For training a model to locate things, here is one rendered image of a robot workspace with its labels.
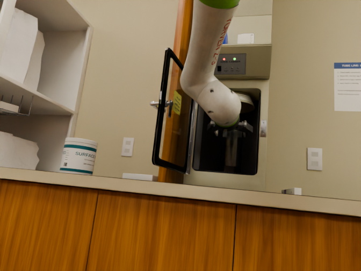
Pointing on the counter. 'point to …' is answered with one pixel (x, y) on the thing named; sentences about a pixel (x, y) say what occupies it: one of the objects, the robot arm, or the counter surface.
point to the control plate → (240, 59)
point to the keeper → (263, 128)
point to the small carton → (244, 38)
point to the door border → (160, 119)
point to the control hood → (258, 51)
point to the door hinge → (191, 138)
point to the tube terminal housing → (266, 25)
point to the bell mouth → (246, 107)
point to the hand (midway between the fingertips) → (230, 132)
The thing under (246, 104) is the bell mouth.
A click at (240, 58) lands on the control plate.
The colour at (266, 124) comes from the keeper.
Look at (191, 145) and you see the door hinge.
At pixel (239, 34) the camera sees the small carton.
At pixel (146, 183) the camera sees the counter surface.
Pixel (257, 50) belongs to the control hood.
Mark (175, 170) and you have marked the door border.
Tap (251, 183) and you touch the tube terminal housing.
